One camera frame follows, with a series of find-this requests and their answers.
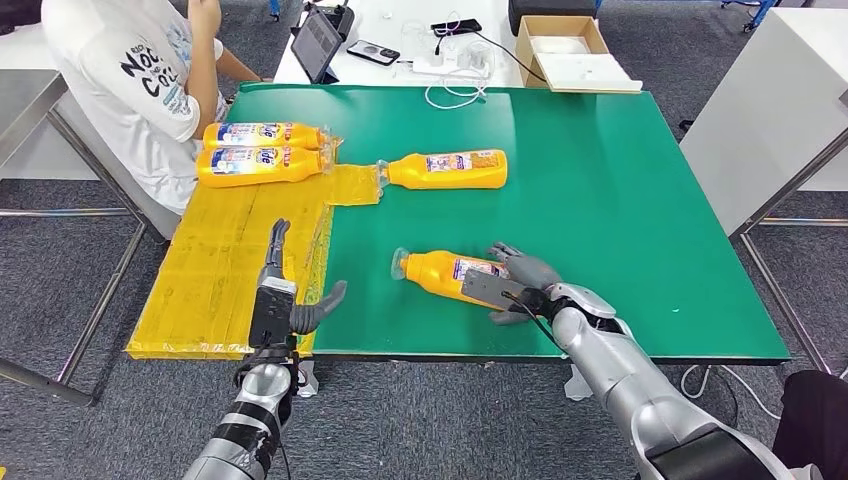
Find white power strip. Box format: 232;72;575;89
411;58;497;79

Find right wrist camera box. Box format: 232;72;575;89
460;267;535;314

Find yellow taped cardboard sheet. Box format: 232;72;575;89
125;135;384;362

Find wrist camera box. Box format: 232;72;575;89
247;276;299;351
460;267;535;314

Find person's right hand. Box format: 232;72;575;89
187;0;223;34

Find dark bag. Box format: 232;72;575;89
0;0;42;34

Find white charger adapter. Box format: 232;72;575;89
455;40;495;71

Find black cable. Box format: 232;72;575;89
688;367;741;433
471;29;551;87

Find black smartphone round camera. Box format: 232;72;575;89
347;39;403;68

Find white table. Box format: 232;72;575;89
273;0;531;89

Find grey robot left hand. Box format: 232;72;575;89
258;218;349;337

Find orange detergent bottle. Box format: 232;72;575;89
377;149;509;191
196;146;333;189
390;246;531;311
202;121;331;152

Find green work table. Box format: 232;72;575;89
221;82;793;401

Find brown cardboard box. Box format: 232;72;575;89
515;15;645;95

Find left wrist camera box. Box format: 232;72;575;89
247;276;299;351

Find white box lid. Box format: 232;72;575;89
543;52;645;95

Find black tablet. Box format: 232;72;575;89
291;7;346;85

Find black electronic device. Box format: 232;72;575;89
301;0;357;40

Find white coiled cable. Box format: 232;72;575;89
424;68;492;111

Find white packing insert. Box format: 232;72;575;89
531;34;592;58

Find person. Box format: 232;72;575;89
40;0;263;215
771;370;848;480

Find white desk steel legs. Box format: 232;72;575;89
680;6;848;376
0;26;183;407

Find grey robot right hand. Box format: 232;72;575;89
487;241;564;327

